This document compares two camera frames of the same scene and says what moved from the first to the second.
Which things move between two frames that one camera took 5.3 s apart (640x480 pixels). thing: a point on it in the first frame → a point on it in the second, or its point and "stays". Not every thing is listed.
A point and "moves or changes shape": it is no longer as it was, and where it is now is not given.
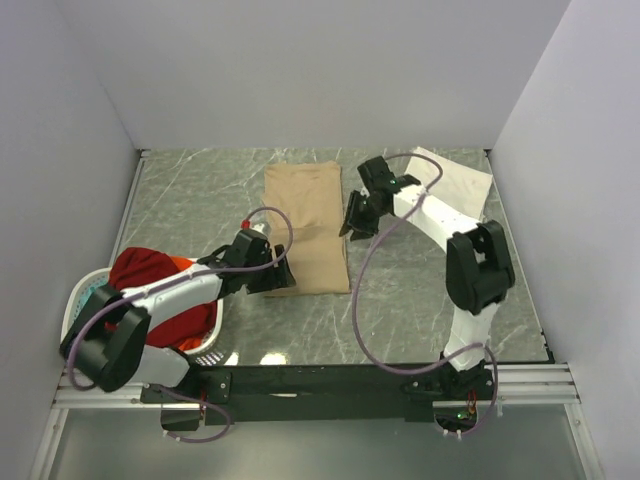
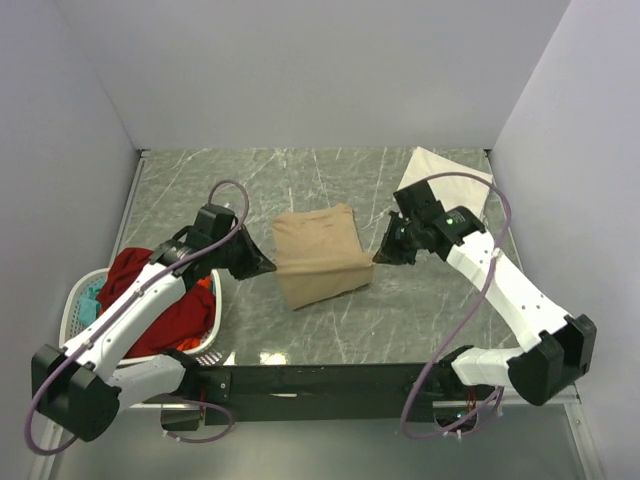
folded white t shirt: x=466 y=187 stays
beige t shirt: x=310 y=192 moves or changes shape
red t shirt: x=133 y=266 stays
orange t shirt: x=179 y=263 stays
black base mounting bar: x=324 y=393 stays
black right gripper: x=360 y=228 → x=388 y=252
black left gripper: x=278 y=277 → x=254 y=262
